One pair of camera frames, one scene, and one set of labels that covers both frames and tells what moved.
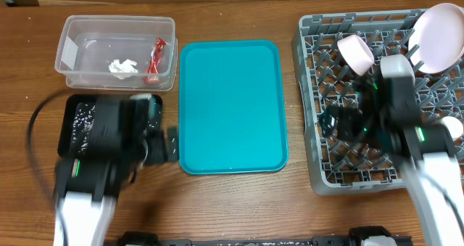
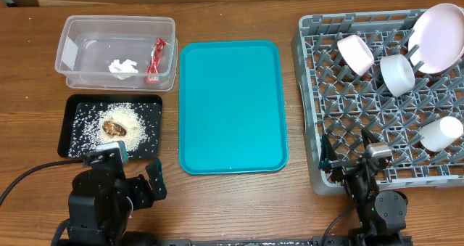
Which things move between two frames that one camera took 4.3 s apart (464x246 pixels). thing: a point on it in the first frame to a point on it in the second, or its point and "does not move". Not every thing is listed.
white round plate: (438, 33) does not move
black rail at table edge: (358, 236) does not move
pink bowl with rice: (356, 54) does not move
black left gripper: (157, 136) to (145, 196)
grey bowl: (398, 73) does not move
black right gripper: (341, 123) to (349, 164)
